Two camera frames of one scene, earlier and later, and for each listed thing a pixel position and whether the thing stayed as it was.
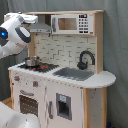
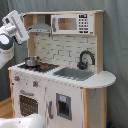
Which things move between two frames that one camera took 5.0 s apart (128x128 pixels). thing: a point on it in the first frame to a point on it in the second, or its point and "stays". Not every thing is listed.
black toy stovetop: x=44 y=67 stays
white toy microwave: x=72 y=23 stays
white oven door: x=29 y=102 stays
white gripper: x=31 y=19 to x=15 y=26
